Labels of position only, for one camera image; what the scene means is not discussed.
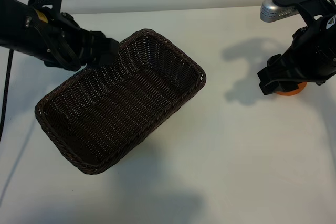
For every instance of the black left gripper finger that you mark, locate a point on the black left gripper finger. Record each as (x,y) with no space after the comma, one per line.
(107,41)
(106,58)

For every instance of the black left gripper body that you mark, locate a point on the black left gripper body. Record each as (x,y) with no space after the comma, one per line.
(71,43)

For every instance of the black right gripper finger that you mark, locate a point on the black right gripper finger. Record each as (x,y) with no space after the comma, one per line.
(276,61)
(270,82)

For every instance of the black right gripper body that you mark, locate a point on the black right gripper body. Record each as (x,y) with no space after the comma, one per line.
(312,56)

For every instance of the orange citrus fruit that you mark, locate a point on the orange citrus fruit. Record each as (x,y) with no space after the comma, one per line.
(290,93)

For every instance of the dark brown woven wicker basket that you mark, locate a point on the dark brown woven wicker basket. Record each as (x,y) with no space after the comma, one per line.
(118,108)

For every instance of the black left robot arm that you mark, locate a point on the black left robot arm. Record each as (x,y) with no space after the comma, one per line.
(13,24)

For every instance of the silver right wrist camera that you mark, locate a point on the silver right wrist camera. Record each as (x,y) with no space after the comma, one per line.
(270,11)

